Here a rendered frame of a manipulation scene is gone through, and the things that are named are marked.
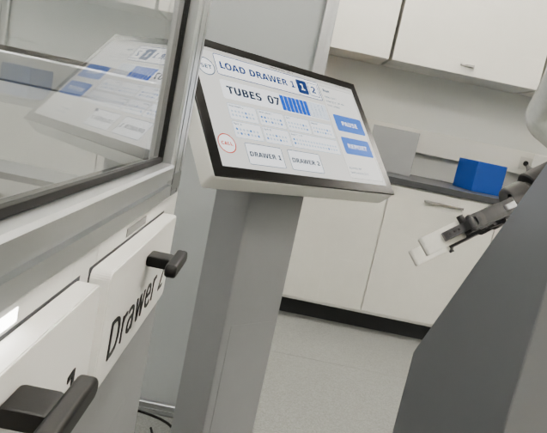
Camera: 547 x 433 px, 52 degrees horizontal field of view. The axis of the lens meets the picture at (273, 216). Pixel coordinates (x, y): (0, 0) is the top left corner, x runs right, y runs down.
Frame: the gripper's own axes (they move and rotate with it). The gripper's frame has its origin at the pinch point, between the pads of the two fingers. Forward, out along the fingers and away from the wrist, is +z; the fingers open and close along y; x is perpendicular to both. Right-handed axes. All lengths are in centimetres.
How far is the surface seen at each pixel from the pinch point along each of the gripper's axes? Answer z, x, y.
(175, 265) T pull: 31, 6, -43
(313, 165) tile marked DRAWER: 8.8, 26.0, 13.0
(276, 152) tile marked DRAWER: 14.7, 29.5, 5.9
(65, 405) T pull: 33, -4, -70
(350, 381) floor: 24, -27, 170
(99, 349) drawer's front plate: 37, 1, -53
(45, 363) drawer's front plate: 35, -1, -66
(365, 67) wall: -71, 140, 248
